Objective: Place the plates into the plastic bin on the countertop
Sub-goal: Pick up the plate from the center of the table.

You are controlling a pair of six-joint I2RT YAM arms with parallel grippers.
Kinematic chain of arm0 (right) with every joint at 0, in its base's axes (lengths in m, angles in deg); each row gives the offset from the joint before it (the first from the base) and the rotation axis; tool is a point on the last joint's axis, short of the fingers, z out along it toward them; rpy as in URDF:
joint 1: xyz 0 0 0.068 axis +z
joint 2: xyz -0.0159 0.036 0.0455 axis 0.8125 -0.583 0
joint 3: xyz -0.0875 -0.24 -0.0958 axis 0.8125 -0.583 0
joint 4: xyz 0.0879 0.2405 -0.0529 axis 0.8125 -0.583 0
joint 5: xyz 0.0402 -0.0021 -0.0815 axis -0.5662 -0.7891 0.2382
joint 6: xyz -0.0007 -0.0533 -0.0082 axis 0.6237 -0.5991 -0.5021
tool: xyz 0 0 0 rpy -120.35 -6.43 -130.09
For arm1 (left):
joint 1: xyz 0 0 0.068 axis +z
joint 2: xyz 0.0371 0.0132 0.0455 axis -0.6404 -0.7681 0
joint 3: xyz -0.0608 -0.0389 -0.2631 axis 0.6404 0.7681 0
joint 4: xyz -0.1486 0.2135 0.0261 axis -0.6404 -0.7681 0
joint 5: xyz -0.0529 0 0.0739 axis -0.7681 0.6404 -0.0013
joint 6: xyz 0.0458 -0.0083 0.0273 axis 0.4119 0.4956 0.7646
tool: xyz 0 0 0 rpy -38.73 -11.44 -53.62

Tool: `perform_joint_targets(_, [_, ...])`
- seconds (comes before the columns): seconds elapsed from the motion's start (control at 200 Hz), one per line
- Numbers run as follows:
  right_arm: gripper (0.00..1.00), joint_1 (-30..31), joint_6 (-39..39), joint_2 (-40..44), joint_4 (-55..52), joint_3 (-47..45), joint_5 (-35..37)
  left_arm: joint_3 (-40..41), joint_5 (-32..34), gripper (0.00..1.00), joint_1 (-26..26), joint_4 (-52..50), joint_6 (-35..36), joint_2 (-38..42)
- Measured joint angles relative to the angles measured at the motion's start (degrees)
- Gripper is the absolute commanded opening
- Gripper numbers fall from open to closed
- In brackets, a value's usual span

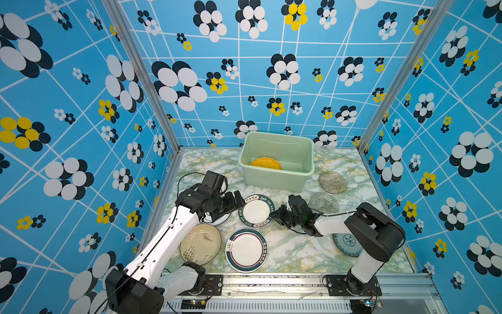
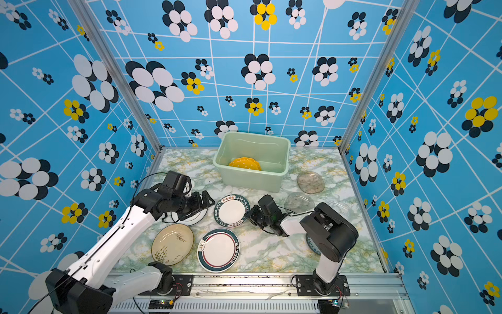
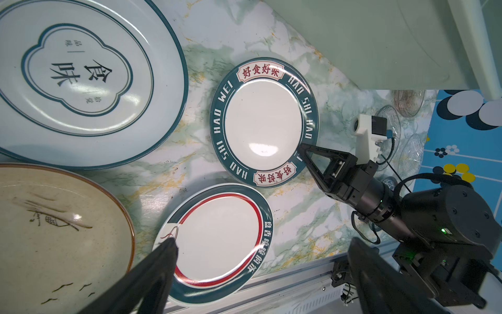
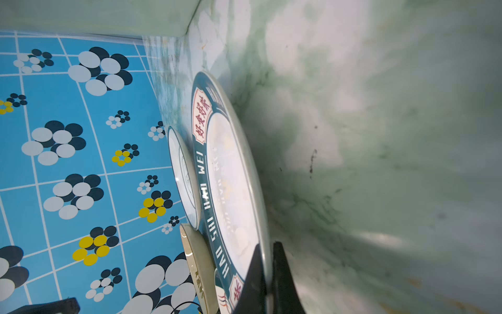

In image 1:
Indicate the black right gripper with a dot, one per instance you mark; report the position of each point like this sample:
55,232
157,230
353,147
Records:
279,212

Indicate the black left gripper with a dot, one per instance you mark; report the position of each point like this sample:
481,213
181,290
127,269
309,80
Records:
240,203

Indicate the small white green-rimmed plate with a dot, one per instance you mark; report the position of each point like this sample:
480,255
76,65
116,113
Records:
257,211

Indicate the large white green-rimmed plate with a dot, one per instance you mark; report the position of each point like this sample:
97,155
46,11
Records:
246,250

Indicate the yellow polka dot plate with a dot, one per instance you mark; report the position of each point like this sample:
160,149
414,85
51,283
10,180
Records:
266,162

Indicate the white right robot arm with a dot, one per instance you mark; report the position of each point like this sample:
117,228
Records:
379,236

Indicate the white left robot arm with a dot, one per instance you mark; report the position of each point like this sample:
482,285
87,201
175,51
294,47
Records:
157,251

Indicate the mint green plastic bin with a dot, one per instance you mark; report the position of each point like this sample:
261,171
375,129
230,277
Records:
294,154

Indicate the white black-rimmed flower plate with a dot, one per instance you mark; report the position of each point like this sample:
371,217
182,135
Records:
218,221

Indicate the grey clear glass plate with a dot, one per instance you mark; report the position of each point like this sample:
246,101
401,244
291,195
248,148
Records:
325,203

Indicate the beige bamboo print plate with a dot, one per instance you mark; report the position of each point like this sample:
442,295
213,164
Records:
201,245

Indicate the brownish clear glass plate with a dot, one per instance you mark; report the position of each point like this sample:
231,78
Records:
333,183

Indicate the blue patterned plate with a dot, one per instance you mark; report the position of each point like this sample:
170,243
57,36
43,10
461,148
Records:
348,244

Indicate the clear colourless glass plate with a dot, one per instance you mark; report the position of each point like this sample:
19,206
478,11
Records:
353,203

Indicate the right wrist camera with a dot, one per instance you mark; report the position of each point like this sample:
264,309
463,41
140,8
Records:
299,206

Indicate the aluminium corner post left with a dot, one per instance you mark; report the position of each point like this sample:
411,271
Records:
119,22

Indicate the aluminium corner post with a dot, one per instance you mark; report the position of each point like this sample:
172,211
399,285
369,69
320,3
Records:
119,22
438,13

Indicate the aluminium corner post right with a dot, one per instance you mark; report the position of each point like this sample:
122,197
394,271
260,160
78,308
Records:
438,13

